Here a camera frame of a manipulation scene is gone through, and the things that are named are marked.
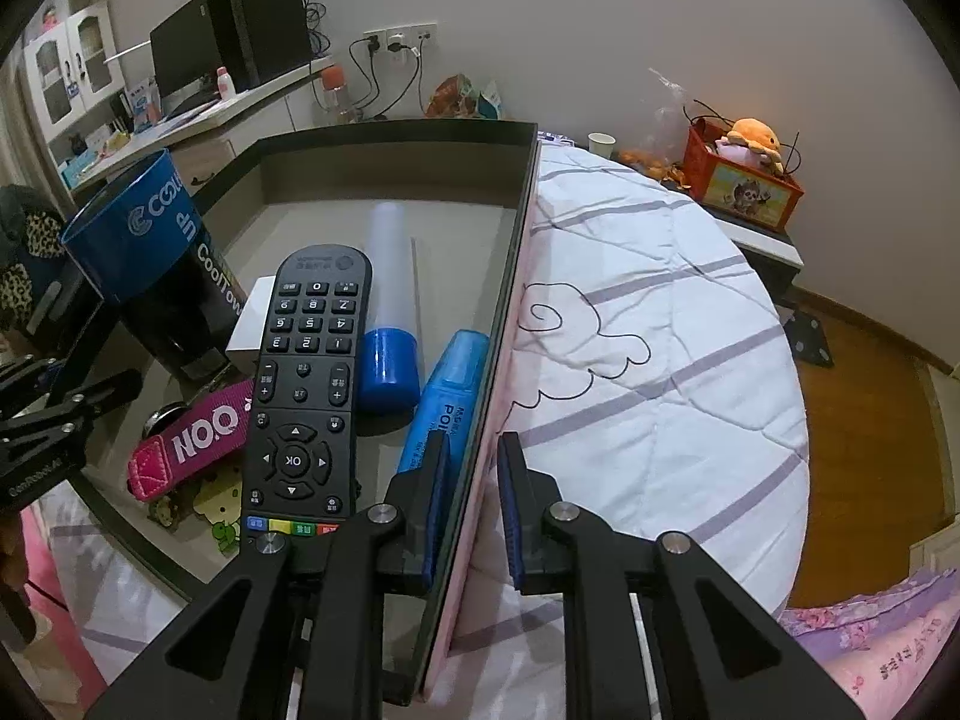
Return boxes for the white wall outlet strip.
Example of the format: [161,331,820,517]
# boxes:
[364,25,438,57]

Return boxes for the red toy box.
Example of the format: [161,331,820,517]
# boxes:
[681,124,805,233]

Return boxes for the clear tube with blue cap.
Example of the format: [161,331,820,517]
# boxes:
[355,200,419,412]

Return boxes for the blue and white box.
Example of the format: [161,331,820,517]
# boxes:
[127,79,162,132]

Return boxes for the black computer tower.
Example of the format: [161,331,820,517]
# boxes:
[206,0,312,91]

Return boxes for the round table with striped cloth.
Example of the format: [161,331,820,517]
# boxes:
[45,142,811,720]

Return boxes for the clear bottle with red lid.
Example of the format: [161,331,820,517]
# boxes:
[319,64,353,125]

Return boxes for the white low table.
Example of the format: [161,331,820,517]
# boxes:
[701,199,803,308]

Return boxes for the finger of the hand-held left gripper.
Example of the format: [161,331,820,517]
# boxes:
[0,352,61,402]
[0,370,145,440]

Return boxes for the black remote control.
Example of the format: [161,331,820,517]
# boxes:
[241,244,374,541]

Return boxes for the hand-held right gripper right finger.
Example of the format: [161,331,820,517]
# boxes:
[497,431,863,720]

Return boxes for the pink strap keychain with charms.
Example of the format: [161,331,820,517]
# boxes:
[126,379,256,556]

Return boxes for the clear plastic bag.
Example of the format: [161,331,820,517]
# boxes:
[619,67,695,181]

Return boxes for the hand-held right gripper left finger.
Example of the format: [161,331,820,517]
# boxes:
[82,431,451,720]

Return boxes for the black metal bracket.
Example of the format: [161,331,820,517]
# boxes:
[787,311,833,368]

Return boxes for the small white box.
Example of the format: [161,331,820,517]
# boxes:
[225,275,278,376]

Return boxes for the black computer monitor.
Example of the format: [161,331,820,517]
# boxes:
[148,9,226,117]

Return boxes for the white glass door cabinet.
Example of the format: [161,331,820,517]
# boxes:
[22,4,125,143]

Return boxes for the black power cables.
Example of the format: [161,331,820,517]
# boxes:
[349,34,425,121]

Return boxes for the orange plush toy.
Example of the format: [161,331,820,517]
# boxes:
[712,118,787,175]

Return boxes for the colourful snack bags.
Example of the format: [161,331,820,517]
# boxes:
[426,73,505,121]

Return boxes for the pink floral quilt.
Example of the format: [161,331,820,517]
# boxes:
[780,566,953,720]

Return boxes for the blue and black tin can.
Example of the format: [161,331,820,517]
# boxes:
[60,148,248,383]

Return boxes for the blue highlighter marker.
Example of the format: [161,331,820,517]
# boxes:
[395,330,492,475]

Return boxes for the leopard print cloth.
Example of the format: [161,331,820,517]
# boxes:
[0,210,65,308]

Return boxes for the teal box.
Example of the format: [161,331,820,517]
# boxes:
[61,150,102,188]

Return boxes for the pink box with grey inside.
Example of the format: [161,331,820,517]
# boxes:
[64,118,541,707]

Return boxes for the black office chair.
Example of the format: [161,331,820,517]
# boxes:
[0,184,106,361]

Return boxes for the white desk with drawers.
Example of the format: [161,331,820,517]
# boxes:
[60,52,335,196]

